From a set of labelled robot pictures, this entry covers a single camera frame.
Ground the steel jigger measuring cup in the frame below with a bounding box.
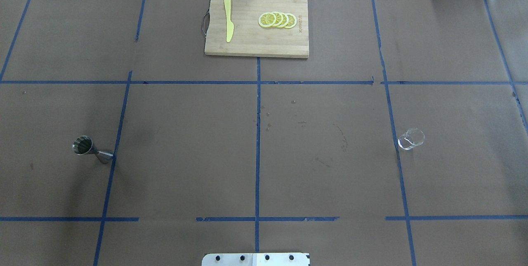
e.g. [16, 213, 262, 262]
[72, 136, 114, 164]

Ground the lemon slice four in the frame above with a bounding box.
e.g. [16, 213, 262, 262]
[283, 14, 297, 29]

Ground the lemon slice one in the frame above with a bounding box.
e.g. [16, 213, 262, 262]
[258, 12, 276, 28]

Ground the bamboo cutting board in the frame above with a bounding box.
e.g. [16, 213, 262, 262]
[204, 0, 309, 59]

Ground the yellow plastic knife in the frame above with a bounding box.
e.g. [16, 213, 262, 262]
[223, 0, 234, 43]

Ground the clear glass shaker cup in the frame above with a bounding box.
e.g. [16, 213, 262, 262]
[397, 128, 425, 150]

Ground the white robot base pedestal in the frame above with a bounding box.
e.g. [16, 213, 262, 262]
[201, 252, 311, 266]

